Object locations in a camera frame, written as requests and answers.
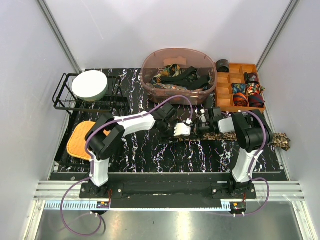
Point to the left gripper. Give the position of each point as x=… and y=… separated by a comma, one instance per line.
x=170, y=135

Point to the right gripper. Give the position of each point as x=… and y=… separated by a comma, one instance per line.
x=198, y=123

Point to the brown floral patterned tie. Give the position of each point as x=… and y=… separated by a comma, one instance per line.
x=279, y=140

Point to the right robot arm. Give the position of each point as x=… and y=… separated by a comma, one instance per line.
x=252, y=134

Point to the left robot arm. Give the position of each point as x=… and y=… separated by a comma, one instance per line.
x=105, y=138

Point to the orange striped rolled tie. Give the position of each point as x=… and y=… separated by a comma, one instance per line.
x=240, y=100

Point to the blue patterned rolled tie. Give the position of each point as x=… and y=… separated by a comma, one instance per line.
x=239, y=88

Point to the orange wooden divided tray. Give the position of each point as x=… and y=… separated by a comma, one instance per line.
x=223, y=91

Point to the maroon striped rolled tie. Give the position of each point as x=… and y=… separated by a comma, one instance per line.
x=256, y=101

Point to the black tie in tub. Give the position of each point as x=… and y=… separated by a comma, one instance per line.
x=202, y=83

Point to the red floral rolled tie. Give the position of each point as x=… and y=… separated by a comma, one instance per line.
x=254, y=89

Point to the brown translucent plastic tub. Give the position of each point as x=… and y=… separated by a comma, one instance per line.
x=185, y=58

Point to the colourful patterned tie in tub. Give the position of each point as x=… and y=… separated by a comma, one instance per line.
x=175, y=77

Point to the dark grey rolled tie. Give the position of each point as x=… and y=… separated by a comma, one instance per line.
x=223, y=66

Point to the dark maroon rolled tie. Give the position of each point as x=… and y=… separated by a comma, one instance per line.
x=251, y=77

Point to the white round container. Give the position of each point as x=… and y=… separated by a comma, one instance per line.
x=90, y=86

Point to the orange woven bamboo tray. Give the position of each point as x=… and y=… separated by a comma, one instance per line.
x=76, y=143

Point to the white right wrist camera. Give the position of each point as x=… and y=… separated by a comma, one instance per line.
x=201, y=114

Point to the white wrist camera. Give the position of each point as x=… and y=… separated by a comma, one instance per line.
x=183, y=128
x=201, y=114

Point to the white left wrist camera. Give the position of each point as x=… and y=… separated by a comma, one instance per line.
x=183, y=128

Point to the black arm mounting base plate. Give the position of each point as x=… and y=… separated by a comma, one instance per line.
x=208, y=185

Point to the black wire dish rack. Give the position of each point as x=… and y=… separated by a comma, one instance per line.
x=112, y=99

